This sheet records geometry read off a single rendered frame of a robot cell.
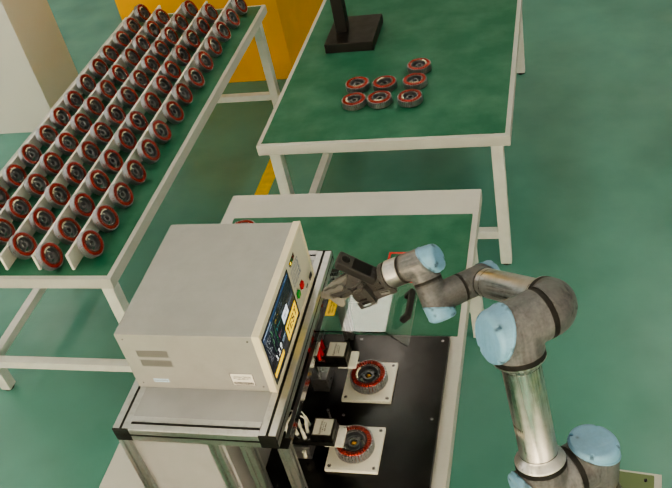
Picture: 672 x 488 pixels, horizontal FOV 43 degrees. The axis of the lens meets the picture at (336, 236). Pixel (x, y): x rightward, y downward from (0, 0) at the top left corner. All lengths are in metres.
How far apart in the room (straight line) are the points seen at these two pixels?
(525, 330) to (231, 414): 0.80
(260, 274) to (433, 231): 1.05
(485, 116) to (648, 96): 1.68
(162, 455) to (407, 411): 0.71
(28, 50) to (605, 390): 4.10
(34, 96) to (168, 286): 3.89
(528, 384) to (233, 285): 0.80
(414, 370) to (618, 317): 1.40
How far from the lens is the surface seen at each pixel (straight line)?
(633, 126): 4.94
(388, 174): 4.74
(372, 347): 2.72
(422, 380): 2.61
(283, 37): 5.73
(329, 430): 2.41
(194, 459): 2.32
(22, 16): 5.94
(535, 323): 1.81
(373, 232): 3.17
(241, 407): 2.21
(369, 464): 2.44
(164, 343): 2.19
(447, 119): 3.72
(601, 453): 2.08
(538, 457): 1.99
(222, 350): 2.14
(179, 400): 2.29
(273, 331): 2.16
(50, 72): 6.11
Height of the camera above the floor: 2.74
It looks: 39 degrees down
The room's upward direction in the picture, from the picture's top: 14 degrees counter-clockwise
